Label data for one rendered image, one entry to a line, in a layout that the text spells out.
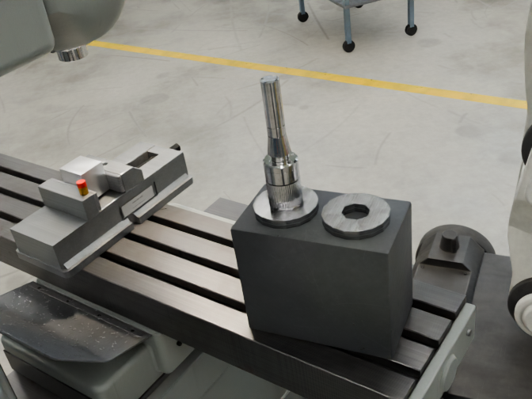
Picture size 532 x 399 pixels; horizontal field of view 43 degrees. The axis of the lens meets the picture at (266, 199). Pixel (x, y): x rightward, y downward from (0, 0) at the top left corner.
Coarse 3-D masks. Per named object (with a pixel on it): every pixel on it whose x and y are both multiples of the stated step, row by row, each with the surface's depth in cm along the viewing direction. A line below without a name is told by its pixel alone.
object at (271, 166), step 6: (294, 156) 88; (264, 162) 87; (270, 162) 87; (276, 162) 87; (282, 162) 87; (288, 162) 86; (294, 162) 86; (264, 168) 87; (270, 168) 86; (276, 168) 86; (282, 168) 86; (288, 168) 86; (294, 168) 87
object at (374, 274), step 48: (336, 192) 94; (240, 240) 90; (288, 240) 87; (336, 240) 85; (384, 240) 84; (288, 288) 92; (336, 288) 88; (384, 288) 85; (288, 336) 98; (336, 336) 93; (384, 336) 89
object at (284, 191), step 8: (296, 168) 87; (264, 176) 89; (272, 176) 87; (280, 176) 86; (288, 176) 87; (296, 176) 88; (272, 184) 88; (280, 184) 87; (288, 184) 87; (296, 184) 88; (272, 192) 88; (280, 192) 88; (288, 192) 88; (296, 192) 89; (272, 200) 89; (280, 200) 89; (288, 200) 89; (296, 200) 89; (272, 208) 90; (280, 208) 89; (288, 208) 89
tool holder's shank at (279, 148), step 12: (264, 84) 81; (276, 84) 81; (264, 96) 82; (276, 96) 82; (264, 108) 83; (276, 108) 83; (276, 120) 83; (276, 132) 84; (276, 144) 85; (288, 144) 86; (276, 156) 86; (288, 156) 87
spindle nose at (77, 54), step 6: (78, 48) 104; (84, 48) 105; (60, 54) 104; (66, 54) 104; (72, 54) 104; (78, 54) 104; (84, 54) 105; (60, 60) 105; (66, 60) 104; (72, 60) 104
